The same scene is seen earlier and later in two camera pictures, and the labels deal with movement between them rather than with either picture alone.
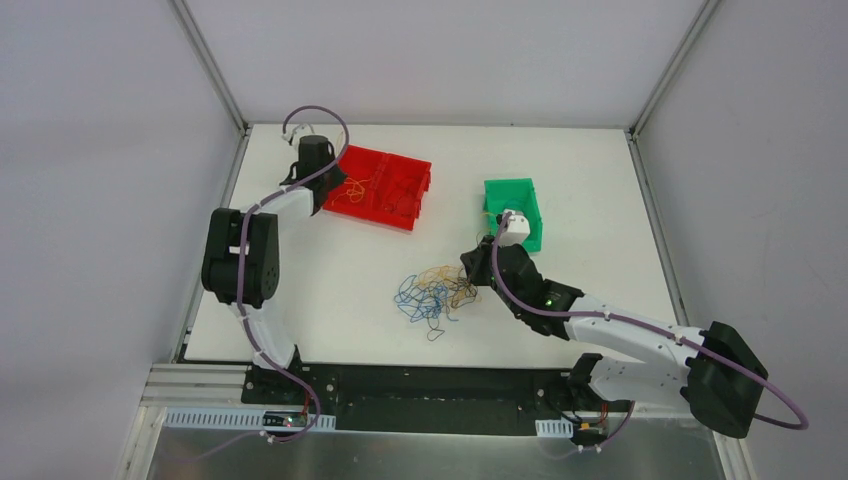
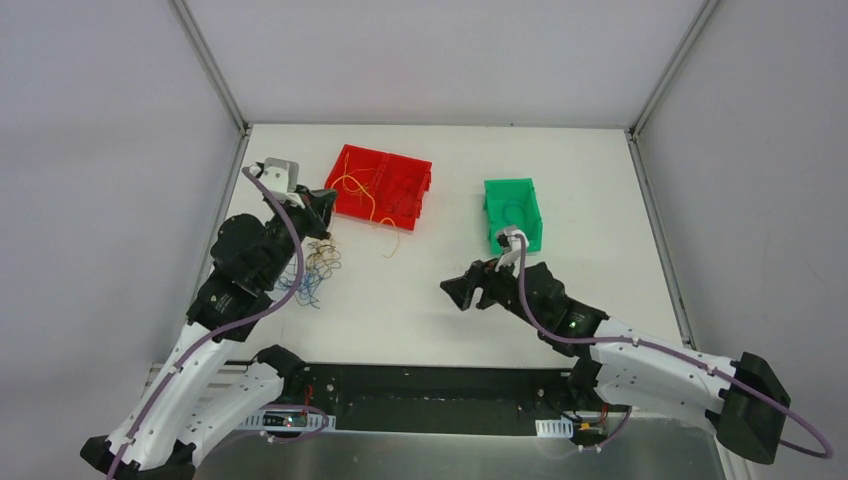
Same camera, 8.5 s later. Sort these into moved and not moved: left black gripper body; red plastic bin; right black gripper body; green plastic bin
Moved: right black gripper body; left black gripper body
Not moved: red plastic bin; green plastic bin
